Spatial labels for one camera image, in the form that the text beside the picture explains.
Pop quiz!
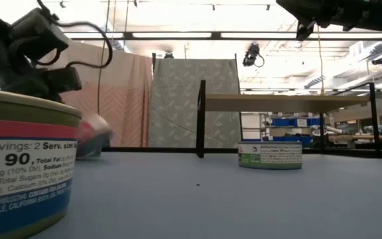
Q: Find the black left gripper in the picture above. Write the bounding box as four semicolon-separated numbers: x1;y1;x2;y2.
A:
0;65;84;103

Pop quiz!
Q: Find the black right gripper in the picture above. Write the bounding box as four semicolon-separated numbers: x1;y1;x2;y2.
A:
276;0;344;42

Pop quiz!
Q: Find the green white label tuna can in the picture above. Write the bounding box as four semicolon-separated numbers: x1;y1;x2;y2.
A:
237;141;304;171

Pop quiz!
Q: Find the wooden shelf with black legs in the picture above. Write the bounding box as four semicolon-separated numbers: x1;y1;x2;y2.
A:
196;79;379;159

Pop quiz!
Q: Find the salmon can with gold lid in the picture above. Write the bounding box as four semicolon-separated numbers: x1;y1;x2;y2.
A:
76;114;115;159

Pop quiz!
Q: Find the pink chevron cloth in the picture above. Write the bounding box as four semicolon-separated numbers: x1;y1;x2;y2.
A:
40;39;155;149

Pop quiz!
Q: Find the white storage rack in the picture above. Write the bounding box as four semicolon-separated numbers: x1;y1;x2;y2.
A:
240;112;323;149

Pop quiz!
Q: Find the green leaf pattern cloth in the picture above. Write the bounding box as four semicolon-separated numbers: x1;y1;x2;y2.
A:
149;58;242;149

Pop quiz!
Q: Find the wooden workbench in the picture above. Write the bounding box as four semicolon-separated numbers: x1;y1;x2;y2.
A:
326;133;382;142

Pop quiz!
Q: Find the blue table mat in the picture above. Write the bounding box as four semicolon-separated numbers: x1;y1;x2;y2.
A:
28;151;382;239

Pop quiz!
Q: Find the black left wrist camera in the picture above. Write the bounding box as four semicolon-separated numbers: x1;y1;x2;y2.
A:
11;7;71;62

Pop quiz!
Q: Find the black rig camera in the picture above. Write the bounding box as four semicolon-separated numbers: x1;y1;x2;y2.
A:
242;42;265;69

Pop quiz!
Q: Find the black left wrist camera cable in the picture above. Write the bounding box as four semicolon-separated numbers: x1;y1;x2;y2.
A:
36;0;114;70

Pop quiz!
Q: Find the yellow cord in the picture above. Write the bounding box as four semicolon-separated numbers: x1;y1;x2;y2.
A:
316;26;325;97

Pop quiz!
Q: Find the black rig frame beam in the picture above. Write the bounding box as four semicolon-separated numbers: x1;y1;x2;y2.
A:
63;31;382;42

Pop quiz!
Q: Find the black table frame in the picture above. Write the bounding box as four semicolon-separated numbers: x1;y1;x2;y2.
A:
101;146;382;159

